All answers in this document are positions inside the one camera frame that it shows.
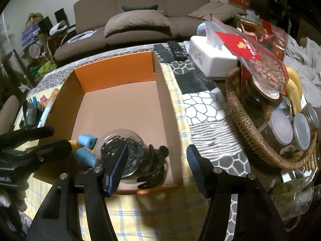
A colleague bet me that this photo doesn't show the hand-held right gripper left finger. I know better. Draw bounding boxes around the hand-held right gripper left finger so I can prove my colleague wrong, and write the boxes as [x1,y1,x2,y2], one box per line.
[25,144,130,241]

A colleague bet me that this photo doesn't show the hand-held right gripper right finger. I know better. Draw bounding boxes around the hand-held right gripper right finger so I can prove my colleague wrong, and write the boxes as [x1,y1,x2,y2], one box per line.
[186,144,289,241]

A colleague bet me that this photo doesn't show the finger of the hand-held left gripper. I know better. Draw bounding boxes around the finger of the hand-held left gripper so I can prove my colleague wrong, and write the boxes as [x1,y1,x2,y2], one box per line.
[0,126,55,150]
[15,140,73,162]

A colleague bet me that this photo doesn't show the yellow hair roller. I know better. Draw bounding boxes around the yellow hair roller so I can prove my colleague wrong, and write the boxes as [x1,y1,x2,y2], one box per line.
[69,141,81,156]

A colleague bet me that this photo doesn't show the clear jar with metal lid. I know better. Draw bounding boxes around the clear jar with metal lid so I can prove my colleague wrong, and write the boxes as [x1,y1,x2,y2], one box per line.
[95,129,151,180]

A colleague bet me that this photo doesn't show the light blue hair roller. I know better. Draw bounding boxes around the light blue hair roller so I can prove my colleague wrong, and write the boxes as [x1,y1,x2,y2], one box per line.
[74,147,96,168]

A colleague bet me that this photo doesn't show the black hair claw clip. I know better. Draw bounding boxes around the black hair claw clip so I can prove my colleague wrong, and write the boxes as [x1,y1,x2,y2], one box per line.
[137,144,170,189]

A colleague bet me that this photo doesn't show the orange cardboard box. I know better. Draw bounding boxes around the orange cardboard box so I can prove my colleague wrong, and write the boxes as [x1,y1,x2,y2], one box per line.
[33,50,185,195]

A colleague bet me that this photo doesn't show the grey knit cloth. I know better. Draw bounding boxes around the grey knit cloth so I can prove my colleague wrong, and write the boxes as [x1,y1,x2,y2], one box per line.
[25,103,38,126]

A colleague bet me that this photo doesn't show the brown chair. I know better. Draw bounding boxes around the brown chair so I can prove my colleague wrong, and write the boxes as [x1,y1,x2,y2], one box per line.
[0,95,20,131]

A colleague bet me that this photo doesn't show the wicker basket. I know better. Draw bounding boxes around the wicker basket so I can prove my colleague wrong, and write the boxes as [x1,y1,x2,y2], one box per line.
[225,66,318,168]

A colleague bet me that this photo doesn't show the green bag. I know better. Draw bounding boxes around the green bag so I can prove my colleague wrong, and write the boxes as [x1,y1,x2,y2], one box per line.
[38,61,57,77]

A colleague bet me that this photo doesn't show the round tin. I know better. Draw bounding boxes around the round tin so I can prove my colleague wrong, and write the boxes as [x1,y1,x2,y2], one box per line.
[29,43,42,58]

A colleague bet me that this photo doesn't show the jars with grey lids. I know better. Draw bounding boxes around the jars with grey lids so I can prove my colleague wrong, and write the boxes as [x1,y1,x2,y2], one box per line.
[258,110,294,151]

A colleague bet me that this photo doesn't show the purple boxes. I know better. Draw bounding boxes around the purple boxes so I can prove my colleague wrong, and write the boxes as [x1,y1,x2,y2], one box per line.
[21,25,41,47]

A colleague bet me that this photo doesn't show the brown glass jar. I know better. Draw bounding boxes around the brown glass jar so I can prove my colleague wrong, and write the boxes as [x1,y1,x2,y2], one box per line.
[247,73,291,121]

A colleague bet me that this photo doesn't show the clear glass mug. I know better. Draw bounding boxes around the clear glass mug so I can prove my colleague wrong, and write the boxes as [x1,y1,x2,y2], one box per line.
[271,178,314,231]

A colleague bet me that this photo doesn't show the white handheld device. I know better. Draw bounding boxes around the white handheld device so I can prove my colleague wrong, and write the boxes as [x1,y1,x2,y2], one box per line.
[49,20,68,36]

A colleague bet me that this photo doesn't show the white tissue box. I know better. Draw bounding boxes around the white tissue box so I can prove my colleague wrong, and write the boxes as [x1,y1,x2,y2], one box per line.
[189,36,240,77]

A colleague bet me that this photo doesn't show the glass jar with clear lid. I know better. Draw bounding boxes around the glass jar with clear lid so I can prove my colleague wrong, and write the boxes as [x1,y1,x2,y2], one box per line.
[292,113,311,151]
[305,102,320,131]

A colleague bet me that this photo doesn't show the white papers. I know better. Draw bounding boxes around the white papers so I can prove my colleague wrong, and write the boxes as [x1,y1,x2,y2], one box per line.
[66,30,98,43]

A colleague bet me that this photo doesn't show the black remote control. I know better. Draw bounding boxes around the black remote control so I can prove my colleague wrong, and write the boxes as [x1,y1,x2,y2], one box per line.
[168,41,188,61]
[153,44,173,62]

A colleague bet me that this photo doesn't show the clear bag of nuts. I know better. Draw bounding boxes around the clear bag of nuts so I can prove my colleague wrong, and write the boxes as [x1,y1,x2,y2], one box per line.
[206,21,287,91]

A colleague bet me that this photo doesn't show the yellow bananas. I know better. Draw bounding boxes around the yellow bananas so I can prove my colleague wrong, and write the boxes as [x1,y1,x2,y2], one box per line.
[284,66,303,114]

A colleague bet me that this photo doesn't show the brown pillow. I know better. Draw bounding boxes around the brown pillow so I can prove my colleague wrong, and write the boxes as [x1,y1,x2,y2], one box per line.
[104,10,173,39]
[188,1,247,22]

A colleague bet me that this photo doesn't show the white crumpled sheets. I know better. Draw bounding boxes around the white crumpled sheets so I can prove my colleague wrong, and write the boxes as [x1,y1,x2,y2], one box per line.
[286,35,321,101]

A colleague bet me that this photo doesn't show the red snack packages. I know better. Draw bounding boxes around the red snack packages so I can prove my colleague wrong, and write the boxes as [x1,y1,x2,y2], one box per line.
[261,20,289,58]

